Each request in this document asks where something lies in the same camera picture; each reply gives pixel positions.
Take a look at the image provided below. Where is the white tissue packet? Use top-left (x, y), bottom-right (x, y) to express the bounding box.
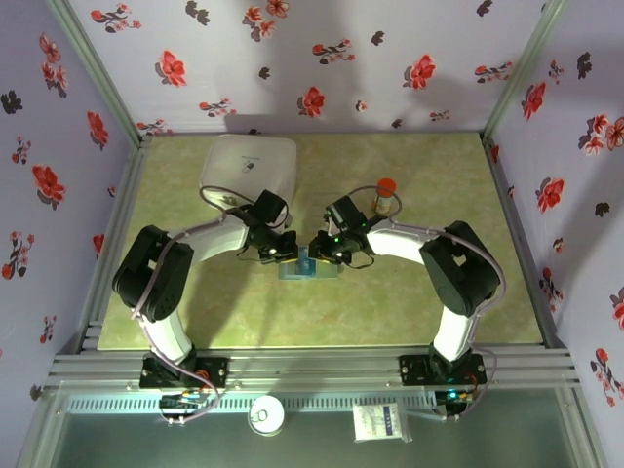
top-left (351, 402), bottom-right (413, 445)

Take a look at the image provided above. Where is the grey right arm cable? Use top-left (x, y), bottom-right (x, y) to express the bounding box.
top-left (348, 184), bottom-right (506, 423)

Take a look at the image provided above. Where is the white slotted cable duct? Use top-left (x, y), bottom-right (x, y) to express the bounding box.
top-left (65, 394), bottom-right (440, 414)

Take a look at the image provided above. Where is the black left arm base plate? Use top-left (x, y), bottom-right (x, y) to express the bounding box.
top-left (139, 354), bottom-right (230, 390)

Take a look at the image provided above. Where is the grey left arm cable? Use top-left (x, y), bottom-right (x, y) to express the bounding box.
top-left (130, 184), bottom-right (257, 423)

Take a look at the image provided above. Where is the white round tin can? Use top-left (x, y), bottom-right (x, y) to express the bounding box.
top-left (247, 394), bottom-right (287, 438)

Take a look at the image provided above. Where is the white plastic medicine box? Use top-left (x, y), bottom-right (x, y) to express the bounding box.
top-left (198, 134), bottom-right (298, 219)

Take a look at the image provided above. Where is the aluminium frame post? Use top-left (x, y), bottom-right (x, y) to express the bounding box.
top-left (46, 0), bottom-right (150, 145)
top-left (481, 0), bottom-right (571, 140)

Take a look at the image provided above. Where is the light green card holder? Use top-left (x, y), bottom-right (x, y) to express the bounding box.
top-left (277, 257), bottom-right (341, 283)

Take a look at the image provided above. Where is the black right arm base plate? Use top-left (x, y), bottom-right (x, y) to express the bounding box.
top-left (398, 353), bottom-right (488, 387)

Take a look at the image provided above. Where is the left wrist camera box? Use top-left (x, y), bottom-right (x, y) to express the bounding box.
top-left (252, 188), bottom-right (290, 229)

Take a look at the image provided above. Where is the blue credit card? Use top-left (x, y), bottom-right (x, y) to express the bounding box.
top-left (296, 246), bottom-right (317, 274)

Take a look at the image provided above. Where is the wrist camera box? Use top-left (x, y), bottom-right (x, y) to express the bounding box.
top-left (325, 193), bottom-right (368, 231)
top-left (252, 188), bottom-right (290, 229)

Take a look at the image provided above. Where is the orange-capped vitamin bottle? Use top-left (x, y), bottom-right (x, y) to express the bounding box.
top-left (372, 177), bottom-right (397, 215)

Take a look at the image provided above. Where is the aluminium frame side rail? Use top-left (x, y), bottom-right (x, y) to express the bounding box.
top-left (481, 134), bottom-right (571, 350)
top-left (72, 136), bottom-right (153, 355)

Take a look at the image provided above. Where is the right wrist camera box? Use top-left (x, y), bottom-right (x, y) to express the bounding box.
top-left (325, 193), bottom-right (368, 231)

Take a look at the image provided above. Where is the aluminium frame cross rail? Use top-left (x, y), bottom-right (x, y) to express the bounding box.
top-left (43, 346), bottom-right (584, 392)

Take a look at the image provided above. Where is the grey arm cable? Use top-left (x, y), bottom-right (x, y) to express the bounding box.
top-left (348, 184), bottom-right (506, 423)
top-left (130, 184), bottom-right (257, 423)

